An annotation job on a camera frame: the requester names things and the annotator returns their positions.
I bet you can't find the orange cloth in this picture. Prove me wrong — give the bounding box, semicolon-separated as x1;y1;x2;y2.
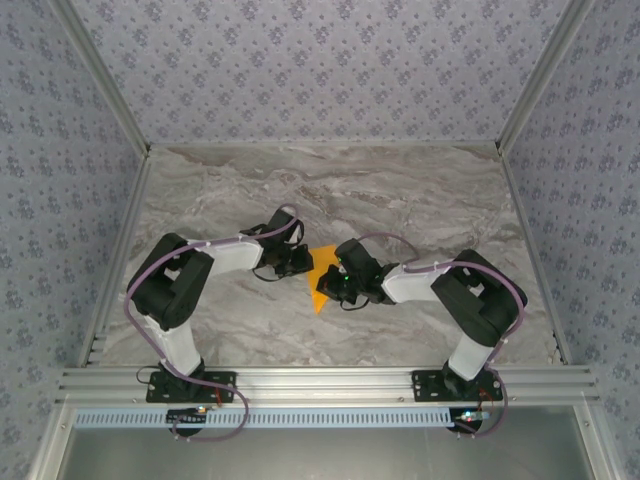
304;243;339;316

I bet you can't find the grey metal sheet panel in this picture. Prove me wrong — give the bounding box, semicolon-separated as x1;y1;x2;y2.
29;404;616;480

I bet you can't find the small black adapter board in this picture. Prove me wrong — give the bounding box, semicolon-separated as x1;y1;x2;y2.
452;408;489;430
166;407;209;426

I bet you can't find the aluminium cross rail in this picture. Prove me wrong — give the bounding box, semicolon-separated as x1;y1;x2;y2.
54;365;600;405

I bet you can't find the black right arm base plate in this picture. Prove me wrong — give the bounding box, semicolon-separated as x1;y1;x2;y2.
410;368;503;404

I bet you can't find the slotted grey cable duct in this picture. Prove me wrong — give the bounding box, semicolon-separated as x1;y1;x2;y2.
73;407;565;429

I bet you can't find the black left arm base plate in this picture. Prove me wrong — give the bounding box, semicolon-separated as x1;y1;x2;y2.
145;368;237;404

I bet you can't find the aluminium side rail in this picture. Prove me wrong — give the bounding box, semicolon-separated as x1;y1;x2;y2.
497;144;574;369
77;152;154;369

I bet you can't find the aluminium frame post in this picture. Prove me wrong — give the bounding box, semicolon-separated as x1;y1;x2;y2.
49;0;153;157
494;0;599;156

